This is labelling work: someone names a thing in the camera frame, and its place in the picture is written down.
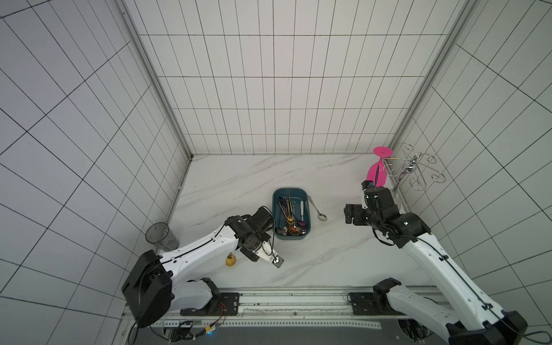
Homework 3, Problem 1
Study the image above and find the teal plastic storage box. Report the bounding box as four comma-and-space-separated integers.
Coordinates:
273, 187, 312, 240

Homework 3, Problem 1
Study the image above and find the copper long spoon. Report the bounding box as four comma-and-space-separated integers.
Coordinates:
279, 198, 302, 236

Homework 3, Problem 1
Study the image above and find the white handled silver spoon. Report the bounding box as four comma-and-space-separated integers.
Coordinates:
298, 200, 306, 229

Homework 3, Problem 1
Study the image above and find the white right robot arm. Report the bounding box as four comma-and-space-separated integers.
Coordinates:
344, 181, 528, 344

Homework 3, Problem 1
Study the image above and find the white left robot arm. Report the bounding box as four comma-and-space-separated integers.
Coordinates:
122, 206, 284, 329

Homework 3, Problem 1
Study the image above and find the gold spoon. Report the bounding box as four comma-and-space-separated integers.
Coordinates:
226, 253, 237, 267

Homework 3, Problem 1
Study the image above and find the chrome cup rack stand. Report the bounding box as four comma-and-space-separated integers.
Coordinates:
383, 142, 446, 197

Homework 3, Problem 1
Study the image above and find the ornate silver teaspoon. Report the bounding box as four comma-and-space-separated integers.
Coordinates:
308, 195, 327, 222

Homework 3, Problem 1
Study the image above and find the pink plastic goblet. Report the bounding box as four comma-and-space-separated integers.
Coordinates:
366, 146, 393, 187

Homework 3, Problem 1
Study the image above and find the grey mesh cup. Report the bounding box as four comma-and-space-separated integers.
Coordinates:
145, 222, 180, 252

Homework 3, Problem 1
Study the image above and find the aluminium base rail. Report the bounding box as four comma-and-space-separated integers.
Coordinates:
120, 286, 471, 333

